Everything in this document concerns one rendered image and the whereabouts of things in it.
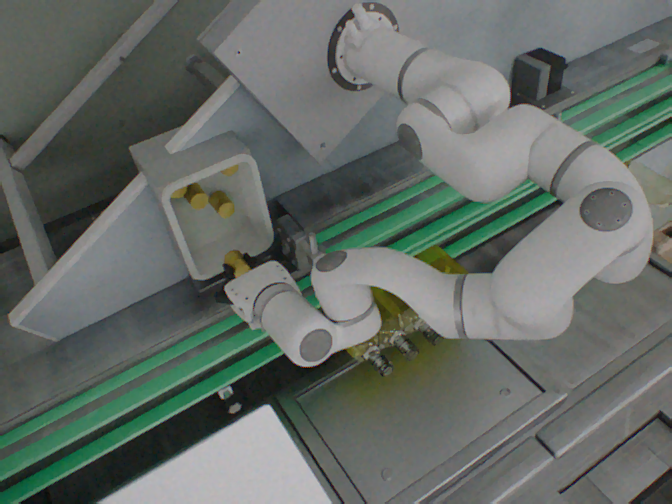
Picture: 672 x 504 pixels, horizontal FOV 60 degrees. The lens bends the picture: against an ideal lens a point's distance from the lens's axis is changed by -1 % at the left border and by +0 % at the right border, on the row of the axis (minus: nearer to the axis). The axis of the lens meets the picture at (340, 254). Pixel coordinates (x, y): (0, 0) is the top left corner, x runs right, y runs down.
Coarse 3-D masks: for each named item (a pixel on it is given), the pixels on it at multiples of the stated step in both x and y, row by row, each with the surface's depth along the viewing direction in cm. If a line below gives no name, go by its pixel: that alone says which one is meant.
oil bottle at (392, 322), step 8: (376, 296) 114; (376, 304) 113; (384, 304) 113; (384, 312) 111; (392, 312) 111; (384, 320) 110; (392, 320) 110; (400, 320) 110; (384, 328) 109; (392, 328) 109; (400, 328) 110; (384, 336) 109; (392, 336) 109; (384, 344) 111
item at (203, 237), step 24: (216, 168) 98; (240, 168) 106; (168, 192) 95; (240, 192) 112; (168, 216) 98; (192, 216) 109; (216, 216) 112; (240, 216) 115; (264, 216) 109; (192, 240) 112; (216, 240) 115; (240, 240) 115; (264, 240) 114; (192, 264) 106; (216, 264) 111
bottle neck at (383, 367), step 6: (372, 348) 107; (366, 354) 107; (372, 354) 107; (378, 354) 106; (372, 360) 106; (378, 360) 106; (384, 360) 105; (372, 366) 107; (378, 366) 105; (384, 366) 104; (390, 366) 105; (378, 372) 105; (384, 372) 106; (390, 372) 106
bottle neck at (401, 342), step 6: (396, 336) 109; (402, 336) 109; (396, 342) 108; (402, 342) 108; (408, 342) 108; (396, 348) 109; (402, 348) 107; (408, 348) 107; (414, 348) 107; (402, 354) 108; (408, 354) 106; (414, 354) 108; (408, 360) 107
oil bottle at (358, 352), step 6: (366, 342) 107; (372, 342) 107; (378, 342) 108; (348, 348) 110; (354, 348) 107; (360, 348) 107; (366, 348) 107; (378, 348) 109; (354, 354) 109; (360, 354) 108; (360, 360) 109; (366, 360) 109
